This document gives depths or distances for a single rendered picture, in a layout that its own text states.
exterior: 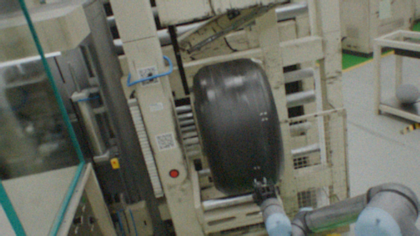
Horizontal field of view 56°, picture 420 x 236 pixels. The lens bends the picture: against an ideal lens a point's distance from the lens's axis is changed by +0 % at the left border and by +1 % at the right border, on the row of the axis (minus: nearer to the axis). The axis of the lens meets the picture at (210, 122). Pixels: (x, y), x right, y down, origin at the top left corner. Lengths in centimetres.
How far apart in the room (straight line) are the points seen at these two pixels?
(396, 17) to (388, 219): 550
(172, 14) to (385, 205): 114
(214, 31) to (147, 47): 49
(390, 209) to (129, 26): 104
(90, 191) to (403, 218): 109
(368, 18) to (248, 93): 464
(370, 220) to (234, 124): 62
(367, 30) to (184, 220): 467
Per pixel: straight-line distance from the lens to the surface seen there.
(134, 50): 153
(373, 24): 610
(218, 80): 153
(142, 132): 165
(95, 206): 165
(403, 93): 424
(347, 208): 129
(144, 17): 150
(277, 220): 128
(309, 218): 140
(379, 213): 107
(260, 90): 150
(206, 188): 204
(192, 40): 192
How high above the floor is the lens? 193
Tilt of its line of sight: 24 degrees down
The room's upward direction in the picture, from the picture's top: 12 degrees counter-clockwise
